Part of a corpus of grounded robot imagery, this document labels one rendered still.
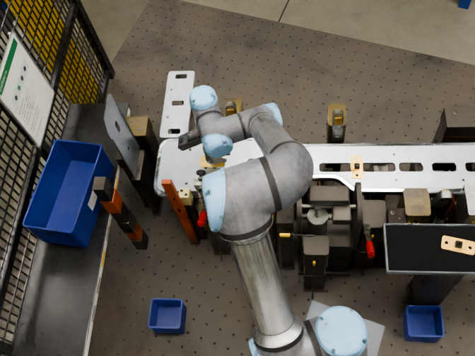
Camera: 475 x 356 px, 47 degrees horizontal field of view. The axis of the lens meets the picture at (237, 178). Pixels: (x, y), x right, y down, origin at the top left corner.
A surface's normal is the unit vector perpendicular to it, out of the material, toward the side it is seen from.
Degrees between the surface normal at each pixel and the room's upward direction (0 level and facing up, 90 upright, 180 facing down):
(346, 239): 0
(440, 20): 0
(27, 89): 90
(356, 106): 0
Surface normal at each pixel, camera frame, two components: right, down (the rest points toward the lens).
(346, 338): 0.02, -0.50
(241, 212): 0.09, 0.38
